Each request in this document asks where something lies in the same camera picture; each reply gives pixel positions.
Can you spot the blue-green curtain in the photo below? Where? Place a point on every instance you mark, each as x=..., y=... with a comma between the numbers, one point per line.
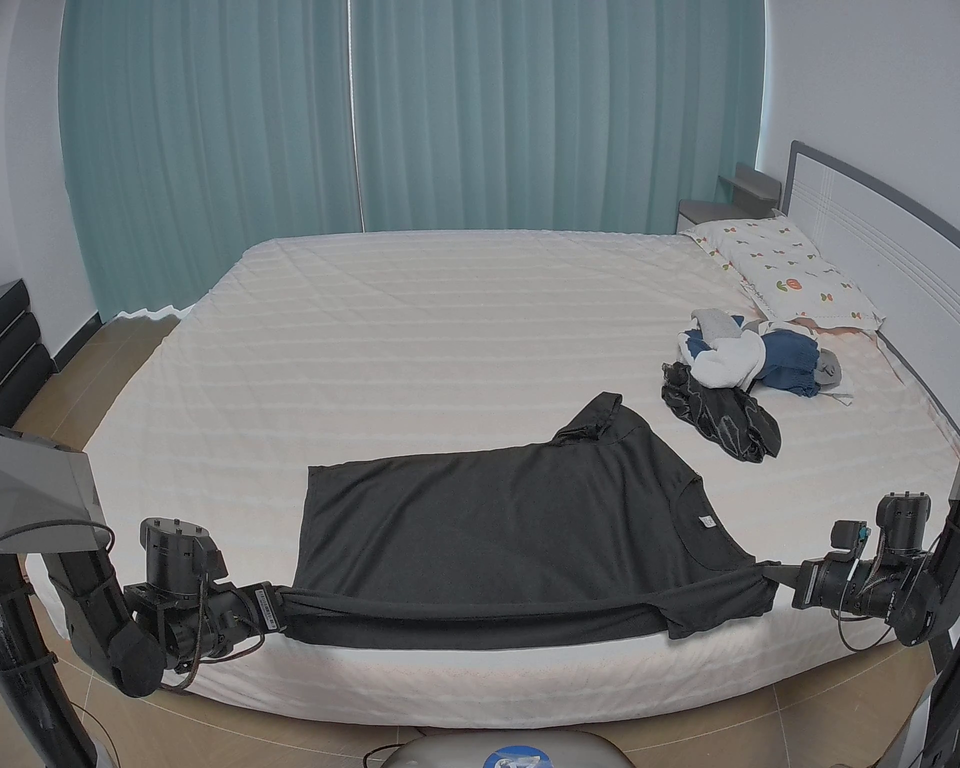
x=562, y=112
x=210, y=150

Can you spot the black T-shirt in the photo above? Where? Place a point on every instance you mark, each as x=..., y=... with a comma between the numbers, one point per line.
x=487, y=525

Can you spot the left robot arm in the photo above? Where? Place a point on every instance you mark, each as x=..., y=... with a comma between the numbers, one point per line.
x=82, y=592

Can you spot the white printed pillow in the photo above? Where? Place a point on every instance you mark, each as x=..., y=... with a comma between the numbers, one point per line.
x=780, y=270

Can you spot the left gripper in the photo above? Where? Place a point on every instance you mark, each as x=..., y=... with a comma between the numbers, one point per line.
x=236, y=619

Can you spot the black satin garment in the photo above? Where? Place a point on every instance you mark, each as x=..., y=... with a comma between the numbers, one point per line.
x=720, y=420

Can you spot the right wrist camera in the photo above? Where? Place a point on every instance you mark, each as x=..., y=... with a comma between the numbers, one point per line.
x=846, y=536

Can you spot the bed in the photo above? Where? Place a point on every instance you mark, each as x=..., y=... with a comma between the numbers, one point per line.
x=450, y=337

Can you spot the grey bedside table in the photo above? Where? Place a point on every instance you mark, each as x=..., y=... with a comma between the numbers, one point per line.
x=705, y=214

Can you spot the pile of clothes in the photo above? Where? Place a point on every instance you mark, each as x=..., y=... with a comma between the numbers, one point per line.
x=787, y=360

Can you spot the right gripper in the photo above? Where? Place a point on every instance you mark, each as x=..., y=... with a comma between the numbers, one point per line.
x=825, y=585

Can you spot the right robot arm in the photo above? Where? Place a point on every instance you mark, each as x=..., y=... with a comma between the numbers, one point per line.
x=904, y=525

